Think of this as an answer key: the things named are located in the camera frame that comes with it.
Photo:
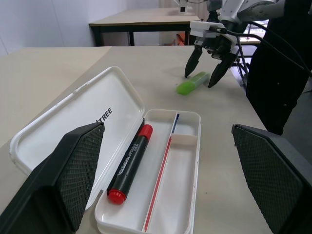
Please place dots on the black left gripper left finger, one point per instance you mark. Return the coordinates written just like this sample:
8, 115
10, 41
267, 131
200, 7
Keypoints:
73, 170

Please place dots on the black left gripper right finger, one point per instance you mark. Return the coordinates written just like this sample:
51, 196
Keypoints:
270, 170

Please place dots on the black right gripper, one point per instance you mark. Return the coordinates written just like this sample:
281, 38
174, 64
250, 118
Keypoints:
219, 45

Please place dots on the green highlighter marker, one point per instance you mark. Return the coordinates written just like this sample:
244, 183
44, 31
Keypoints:
187, 86

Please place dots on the black marker with red caps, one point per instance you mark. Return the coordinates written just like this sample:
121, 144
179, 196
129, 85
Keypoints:
131, 161

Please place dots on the white plastic pencil case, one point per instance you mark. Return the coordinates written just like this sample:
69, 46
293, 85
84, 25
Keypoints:
180, 170

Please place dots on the orange object under table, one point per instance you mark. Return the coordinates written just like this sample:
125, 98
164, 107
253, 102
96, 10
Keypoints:
180, 39

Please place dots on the white device with black square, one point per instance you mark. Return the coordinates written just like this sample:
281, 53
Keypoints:
182, 9

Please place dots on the black robot torso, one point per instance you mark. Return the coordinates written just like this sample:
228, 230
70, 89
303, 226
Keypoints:
273, 85

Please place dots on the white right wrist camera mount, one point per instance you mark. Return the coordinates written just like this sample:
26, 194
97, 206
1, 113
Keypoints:
202, 26

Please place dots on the wooden table with black frame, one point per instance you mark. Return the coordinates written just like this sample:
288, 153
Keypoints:
146, 18

